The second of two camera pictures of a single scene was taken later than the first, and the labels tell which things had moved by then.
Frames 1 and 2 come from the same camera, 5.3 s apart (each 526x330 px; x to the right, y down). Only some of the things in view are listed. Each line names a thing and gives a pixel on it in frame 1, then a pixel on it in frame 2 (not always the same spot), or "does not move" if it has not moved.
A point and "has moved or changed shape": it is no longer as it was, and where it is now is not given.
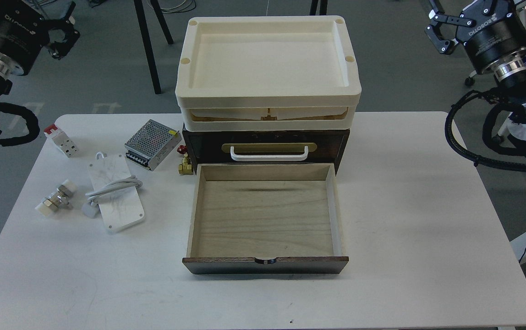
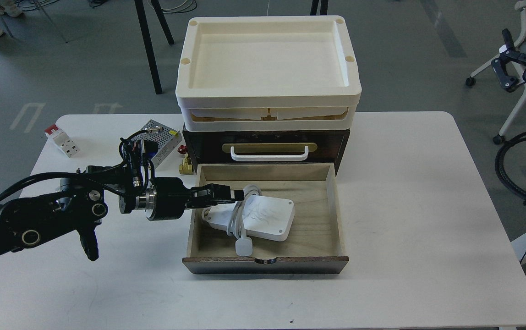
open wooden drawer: [265, 218] does not move
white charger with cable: [117, 194] has moved or changed shape
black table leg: [141, 15] does not move
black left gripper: [12, 33] to [164, 198]
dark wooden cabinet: [316, 147] does not move
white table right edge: [507, 266] does not move
